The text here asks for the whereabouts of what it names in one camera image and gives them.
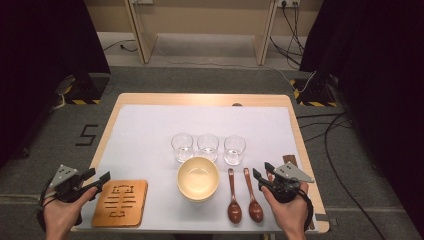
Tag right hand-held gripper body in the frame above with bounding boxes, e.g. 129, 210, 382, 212
265, 162, 316, 205

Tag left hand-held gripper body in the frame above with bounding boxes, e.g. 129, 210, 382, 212
48, 163, 93, 204

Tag person's left hand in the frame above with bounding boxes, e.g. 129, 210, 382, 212
42, 186, 99, 240

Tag person's right hand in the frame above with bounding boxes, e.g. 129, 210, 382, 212
260, 181, 310, 240

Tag row of brown chopsticks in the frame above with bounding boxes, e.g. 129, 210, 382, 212
282, 153, 317, 232

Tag clear drinking glass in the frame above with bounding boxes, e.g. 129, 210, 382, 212
223, 134, 247, 166
170, 132, 195, 164
196, 133, 220, 164

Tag gray tape strip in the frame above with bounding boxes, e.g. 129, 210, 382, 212
314, 213, 338, 227

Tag white table mat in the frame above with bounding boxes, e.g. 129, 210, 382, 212
75, 104, 319, 233

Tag black base with striped tape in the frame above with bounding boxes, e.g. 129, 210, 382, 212
289, 74, 340, 108
62, 73, 111, 106

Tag black curtain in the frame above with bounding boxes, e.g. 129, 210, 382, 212
0, 0, 112, 169
298, 0, 424, 231

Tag beige office desk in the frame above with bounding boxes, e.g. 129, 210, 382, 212
83, 0, 324, 67

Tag black sleeved gripper cable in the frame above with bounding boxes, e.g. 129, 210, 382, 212
35, 178, 58, 233
299, 188, 315, 233

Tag long black floor cable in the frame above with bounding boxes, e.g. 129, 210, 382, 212
323, 112, 388, 240

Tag short black floor cable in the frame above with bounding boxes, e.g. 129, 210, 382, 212
295, 112, 354, 144

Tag black floor cable with plug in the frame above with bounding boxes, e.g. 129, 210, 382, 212
102, 39, 138, 53

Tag black power cable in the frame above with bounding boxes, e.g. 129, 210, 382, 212
281, 1, 306, 56
268, 1, 305, 67

